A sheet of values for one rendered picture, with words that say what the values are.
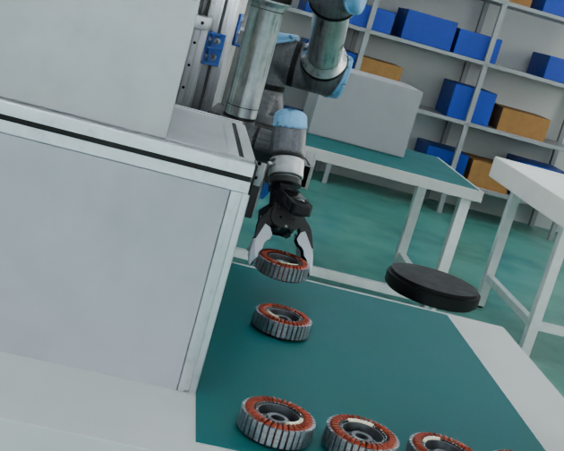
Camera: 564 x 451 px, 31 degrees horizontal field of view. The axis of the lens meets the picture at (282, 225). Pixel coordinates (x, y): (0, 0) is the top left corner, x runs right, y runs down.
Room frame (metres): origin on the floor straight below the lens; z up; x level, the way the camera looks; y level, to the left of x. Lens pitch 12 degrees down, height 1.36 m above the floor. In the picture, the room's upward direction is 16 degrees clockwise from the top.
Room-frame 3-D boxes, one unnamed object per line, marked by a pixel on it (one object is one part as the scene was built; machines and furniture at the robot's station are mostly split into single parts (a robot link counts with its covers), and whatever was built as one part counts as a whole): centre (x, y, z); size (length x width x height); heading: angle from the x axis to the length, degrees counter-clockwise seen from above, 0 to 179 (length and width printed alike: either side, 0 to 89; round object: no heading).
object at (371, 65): (8.39, -0.39, 0.92); 0.40 x 0.36 x 0.28; 9
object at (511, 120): (8.58, -1.66, 0.87); 0.42 x 0.40 x 0.19; 97
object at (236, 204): (1.58, 0.09, 0.91); 0.28 x 0.03 x 0.32; 8
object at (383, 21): (8.35, -0.20, 1.37); 0.42 x 0.36 x 0.18; 11
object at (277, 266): (2.01, -0.02, 0.83); 0.11 x 0.11 x 0.04
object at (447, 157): (8.49, -1.12, 0.40); 0.42 x 0.36 x 0.23; 9
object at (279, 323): (1.84, -0.05, 0.77); 0.11 x 0.11 x 0.04
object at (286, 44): (2.61, 0.14, 1.20); 0.13 x 0.12 x 0.14; 87
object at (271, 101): (2.61, 0.15, 1.09); 0.15 x 0.15 x 0.10
